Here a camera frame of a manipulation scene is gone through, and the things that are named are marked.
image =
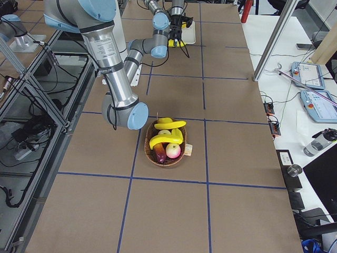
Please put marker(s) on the orange circuit board lower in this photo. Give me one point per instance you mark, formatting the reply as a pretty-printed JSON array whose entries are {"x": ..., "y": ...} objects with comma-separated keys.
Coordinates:
[{"x": 274, "y": 128}]

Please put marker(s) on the lower teach pendant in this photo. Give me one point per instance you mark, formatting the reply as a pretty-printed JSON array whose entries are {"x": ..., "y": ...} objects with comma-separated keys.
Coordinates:
[{"x": 318, "y": 107}]

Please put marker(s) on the white pedestal column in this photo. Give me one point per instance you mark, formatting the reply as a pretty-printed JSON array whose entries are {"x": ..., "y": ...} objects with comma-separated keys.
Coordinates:
[{"x": 123, "y": 63}]

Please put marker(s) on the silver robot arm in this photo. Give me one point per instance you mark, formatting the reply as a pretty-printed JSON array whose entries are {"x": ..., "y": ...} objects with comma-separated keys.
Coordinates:
[
  {"x": 99, "y": 23},
  {"x": 23, "y": 41}
]

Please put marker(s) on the small steel cup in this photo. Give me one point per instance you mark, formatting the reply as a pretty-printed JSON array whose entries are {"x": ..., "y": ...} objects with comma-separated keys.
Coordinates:
[{"x": 294, "y": 170}]

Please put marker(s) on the clear water bottle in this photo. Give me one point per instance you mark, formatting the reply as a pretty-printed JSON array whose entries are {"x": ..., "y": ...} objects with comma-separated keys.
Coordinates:
[{"x": 320, "y": 141}]

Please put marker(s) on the reacher grabber stick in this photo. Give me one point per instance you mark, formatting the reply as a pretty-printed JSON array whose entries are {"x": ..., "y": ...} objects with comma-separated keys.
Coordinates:
[{"x": 280, "y": 72}]

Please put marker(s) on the aluminium frame post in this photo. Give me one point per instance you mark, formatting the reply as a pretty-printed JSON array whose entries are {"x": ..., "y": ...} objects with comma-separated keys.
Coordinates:
[{"x": 282, "y": 22}]

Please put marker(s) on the yellow banana basket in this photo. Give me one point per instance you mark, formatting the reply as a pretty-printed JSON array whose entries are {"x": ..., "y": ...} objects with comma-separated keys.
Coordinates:
[
  {"x": 161, "y": 138},
  {"x": 178, "y": 126}
]

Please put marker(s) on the teach pendant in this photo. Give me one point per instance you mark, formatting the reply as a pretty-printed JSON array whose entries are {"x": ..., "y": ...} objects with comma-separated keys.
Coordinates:
[
  {"x": 309, "y": 74},
  {"x": 318, "y": 107}
]

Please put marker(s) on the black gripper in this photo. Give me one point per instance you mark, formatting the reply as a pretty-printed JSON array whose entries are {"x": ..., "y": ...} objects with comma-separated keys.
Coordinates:
[{"x": 175, "y": 25}]

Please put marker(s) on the yellow banana front basket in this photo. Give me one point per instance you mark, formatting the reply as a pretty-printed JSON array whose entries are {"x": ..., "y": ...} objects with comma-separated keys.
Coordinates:
[{"x": 161, "y": 138}]

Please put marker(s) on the woven wicker basket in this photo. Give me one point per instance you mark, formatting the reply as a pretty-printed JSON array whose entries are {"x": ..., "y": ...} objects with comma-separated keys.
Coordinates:
[{"x": 151, "y": 132}]

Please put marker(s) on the paper tag on basket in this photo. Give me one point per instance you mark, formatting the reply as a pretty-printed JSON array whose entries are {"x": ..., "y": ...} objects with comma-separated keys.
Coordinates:
[{"x": 188, "y": 149}]

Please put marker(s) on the white rectangular plastic tray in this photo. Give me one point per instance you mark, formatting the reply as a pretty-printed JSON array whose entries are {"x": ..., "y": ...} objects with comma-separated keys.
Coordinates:
[{"x": 188, "y": 33}]

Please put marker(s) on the orange circuit board upper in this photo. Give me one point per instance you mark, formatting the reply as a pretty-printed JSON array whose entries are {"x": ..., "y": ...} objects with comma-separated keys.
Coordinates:
[{"x": 269, "y": 108}]

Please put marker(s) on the red orange mango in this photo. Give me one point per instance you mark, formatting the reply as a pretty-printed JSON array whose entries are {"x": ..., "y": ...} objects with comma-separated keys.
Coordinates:
[{"x": 160, "y": 153}]

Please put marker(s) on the orange circuit board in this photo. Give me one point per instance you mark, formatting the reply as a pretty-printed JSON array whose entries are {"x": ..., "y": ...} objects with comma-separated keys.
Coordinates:
[
  {"x": 269, "y": 108},
  {"x": 274, "y": 128}
]

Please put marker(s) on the yellow banana rear basket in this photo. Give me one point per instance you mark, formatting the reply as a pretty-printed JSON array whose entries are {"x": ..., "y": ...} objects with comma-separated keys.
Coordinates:
[{"x": 178, "y": 126}]

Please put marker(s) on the yellow pear in basket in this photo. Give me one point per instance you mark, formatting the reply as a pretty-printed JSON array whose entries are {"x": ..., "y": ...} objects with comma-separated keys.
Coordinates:
[{"x": 164, "y": 132}]

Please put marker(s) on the upper teach pendant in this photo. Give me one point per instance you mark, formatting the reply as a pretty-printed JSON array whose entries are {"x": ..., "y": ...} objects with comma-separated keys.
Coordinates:
[{"x": 309, "y": 74}]

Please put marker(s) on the red fire extinguisher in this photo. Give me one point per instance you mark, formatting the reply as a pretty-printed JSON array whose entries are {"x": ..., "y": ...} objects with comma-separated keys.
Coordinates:
[{"x": 247, "y": 7}]

